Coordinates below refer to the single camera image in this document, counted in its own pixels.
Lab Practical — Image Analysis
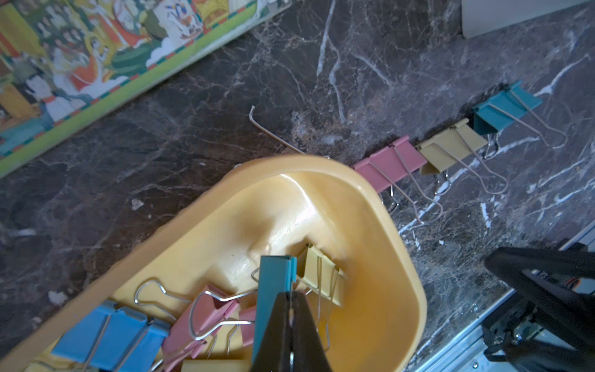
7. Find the illustrated children's history book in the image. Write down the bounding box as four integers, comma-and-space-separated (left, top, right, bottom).
1, 0, 290, 175

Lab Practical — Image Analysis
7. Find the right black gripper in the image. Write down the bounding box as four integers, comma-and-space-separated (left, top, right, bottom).
482, 246, 594, 371

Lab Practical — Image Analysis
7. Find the yellow binder clip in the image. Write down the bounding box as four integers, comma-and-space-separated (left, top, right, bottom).
415, 119, 509, 196
297, 243, 347, 352

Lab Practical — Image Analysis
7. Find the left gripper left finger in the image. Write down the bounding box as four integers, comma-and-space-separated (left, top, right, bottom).
250, 292, 292, 372

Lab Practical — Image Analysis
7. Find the blue binder clip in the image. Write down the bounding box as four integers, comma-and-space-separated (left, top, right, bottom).
51, 300, 170, 371

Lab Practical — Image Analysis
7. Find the yellow plastic storage tray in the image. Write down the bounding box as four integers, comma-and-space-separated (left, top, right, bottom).
1, 155, 427, 371

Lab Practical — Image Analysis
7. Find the pink binder clip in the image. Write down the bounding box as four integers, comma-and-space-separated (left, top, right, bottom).
159, 285, 257, 371
351, 135, 446, 226

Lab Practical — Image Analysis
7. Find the pink binder clip in tray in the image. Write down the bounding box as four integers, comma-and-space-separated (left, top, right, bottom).
159, 285, 257, 371

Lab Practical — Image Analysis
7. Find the teal binder clip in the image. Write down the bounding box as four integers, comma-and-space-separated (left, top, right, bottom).
252, 255, 297, 364
472, 82, 568, 160

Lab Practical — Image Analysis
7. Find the loose silver wire handle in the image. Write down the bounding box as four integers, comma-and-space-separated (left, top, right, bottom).
248, 104, 308, 157

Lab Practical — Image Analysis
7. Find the yellow binder clip in tray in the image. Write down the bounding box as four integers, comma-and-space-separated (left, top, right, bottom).
297, 243, 347, 352

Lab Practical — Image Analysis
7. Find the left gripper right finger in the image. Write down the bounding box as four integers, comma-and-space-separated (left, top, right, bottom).
291, 291, 332, 372

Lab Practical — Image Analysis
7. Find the white plastic file organizer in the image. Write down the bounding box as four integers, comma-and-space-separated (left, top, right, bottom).
461, 0, 587, 39

